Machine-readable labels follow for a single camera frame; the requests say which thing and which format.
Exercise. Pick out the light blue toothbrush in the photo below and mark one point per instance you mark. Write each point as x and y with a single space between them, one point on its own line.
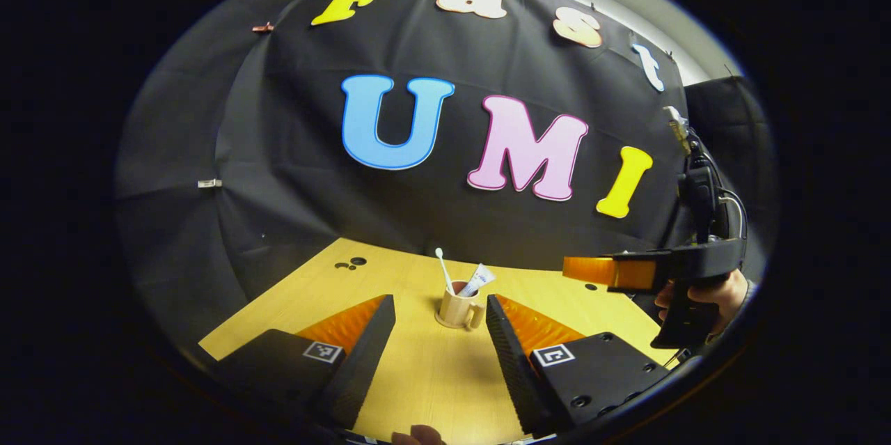
444 269

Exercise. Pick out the black backdrop cloth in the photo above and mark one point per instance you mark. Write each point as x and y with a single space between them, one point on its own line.
445 222

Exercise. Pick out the light wooden desktop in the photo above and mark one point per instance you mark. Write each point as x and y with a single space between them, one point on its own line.
431 375

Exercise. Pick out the copper cloth clip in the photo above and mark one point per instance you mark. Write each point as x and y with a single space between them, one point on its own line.
262 28

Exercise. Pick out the silver cloth clip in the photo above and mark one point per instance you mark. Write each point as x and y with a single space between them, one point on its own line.
209 183

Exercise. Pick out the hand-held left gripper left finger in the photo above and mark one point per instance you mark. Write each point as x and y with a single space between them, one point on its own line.
369 354

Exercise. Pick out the white toothpaste tube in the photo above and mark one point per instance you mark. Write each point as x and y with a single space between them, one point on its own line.
480 278

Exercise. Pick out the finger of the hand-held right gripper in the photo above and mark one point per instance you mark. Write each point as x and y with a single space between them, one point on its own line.
592 269

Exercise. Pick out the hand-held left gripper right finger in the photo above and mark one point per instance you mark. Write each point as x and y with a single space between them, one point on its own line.
508 361

